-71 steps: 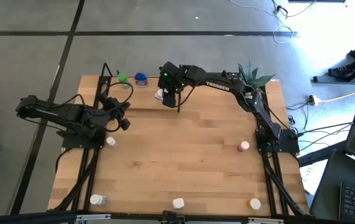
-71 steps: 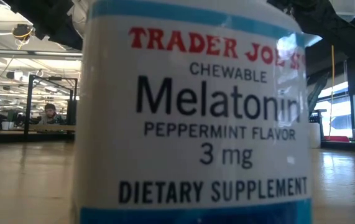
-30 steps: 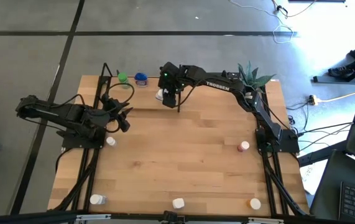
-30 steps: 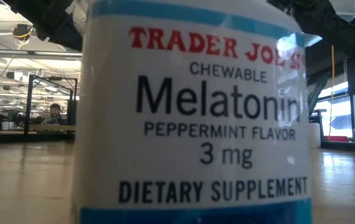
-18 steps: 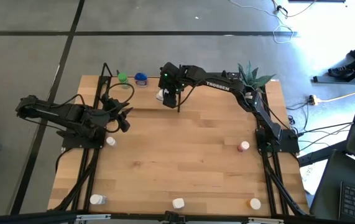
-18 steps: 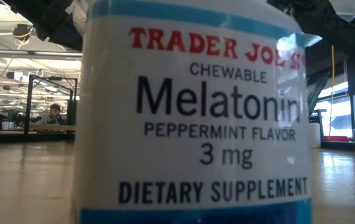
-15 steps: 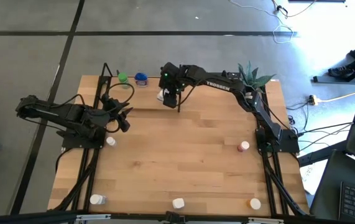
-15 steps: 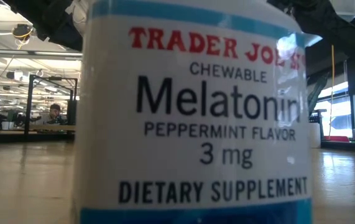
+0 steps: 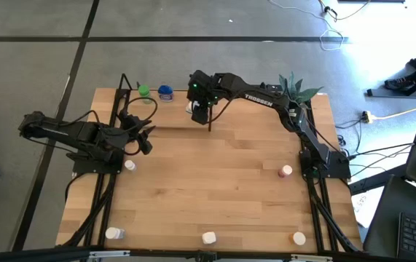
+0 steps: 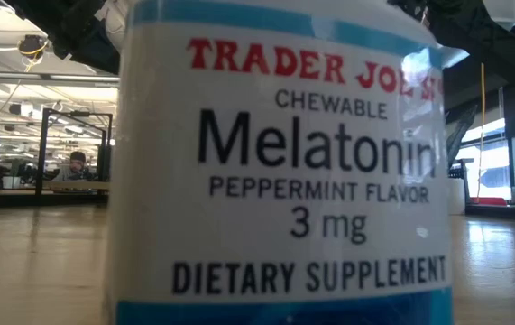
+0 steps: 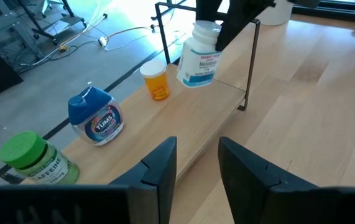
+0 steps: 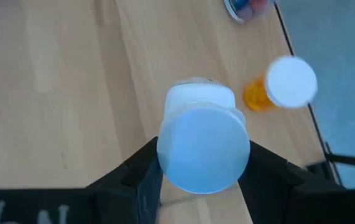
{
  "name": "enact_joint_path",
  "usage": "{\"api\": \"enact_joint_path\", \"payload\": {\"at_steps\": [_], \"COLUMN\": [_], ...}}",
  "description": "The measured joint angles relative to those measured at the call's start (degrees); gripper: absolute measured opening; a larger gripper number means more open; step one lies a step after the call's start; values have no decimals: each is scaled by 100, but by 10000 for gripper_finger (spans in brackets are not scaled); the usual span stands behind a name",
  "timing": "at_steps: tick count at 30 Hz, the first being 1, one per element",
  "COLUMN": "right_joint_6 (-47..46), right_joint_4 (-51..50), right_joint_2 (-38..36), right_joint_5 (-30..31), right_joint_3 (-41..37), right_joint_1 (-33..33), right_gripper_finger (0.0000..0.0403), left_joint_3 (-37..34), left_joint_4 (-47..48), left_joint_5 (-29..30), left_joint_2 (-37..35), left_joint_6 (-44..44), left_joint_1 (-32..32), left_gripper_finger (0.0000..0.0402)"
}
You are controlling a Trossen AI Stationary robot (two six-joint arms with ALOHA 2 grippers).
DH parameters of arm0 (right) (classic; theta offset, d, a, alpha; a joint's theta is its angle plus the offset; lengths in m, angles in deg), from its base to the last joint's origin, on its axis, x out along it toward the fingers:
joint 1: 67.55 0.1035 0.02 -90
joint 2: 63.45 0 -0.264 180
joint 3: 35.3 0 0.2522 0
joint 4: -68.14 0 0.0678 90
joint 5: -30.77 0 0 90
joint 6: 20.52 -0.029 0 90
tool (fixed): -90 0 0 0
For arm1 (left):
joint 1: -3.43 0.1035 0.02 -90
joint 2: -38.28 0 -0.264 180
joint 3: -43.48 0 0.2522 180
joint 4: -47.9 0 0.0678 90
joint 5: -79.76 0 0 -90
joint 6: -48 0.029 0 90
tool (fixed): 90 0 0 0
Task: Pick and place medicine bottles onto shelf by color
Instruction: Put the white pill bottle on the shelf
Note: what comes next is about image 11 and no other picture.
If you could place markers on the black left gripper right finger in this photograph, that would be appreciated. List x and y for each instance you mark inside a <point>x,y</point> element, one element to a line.
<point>258,193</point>

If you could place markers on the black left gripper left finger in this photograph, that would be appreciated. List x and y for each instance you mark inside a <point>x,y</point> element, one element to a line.
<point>133,199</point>

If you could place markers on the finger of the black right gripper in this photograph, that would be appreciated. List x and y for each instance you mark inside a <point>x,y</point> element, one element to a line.
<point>242,18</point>
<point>208,9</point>

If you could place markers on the white melatonin bottle blue band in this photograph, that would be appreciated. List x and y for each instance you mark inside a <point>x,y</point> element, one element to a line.
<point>197,62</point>

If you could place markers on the blue cap Tums bottle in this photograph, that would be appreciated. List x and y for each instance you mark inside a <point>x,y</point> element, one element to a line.
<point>93,115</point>

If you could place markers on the green caffeine bottle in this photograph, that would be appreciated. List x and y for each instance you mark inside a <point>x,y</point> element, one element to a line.
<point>34,155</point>

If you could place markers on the green plant in white pot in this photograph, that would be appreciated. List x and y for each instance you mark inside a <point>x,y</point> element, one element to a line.
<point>276,14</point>

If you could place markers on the black floor stand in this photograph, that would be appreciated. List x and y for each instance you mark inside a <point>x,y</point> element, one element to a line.
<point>68,20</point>

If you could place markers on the wooden shelf black metal frame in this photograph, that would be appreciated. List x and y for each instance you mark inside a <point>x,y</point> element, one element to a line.
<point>171,124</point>

